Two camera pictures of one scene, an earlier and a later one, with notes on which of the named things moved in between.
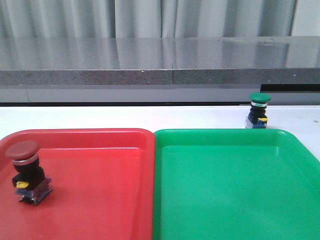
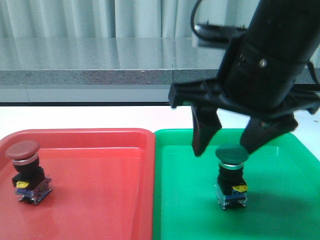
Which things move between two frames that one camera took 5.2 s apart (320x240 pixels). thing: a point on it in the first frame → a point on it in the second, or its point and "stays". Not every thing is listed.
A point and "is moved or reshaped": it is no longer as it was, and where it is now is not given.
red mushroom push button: (28, 178) stays
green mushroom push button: (257, 118) is moved or reshaped
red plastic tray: (103, 182) stays
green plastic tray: (234, 184) stays
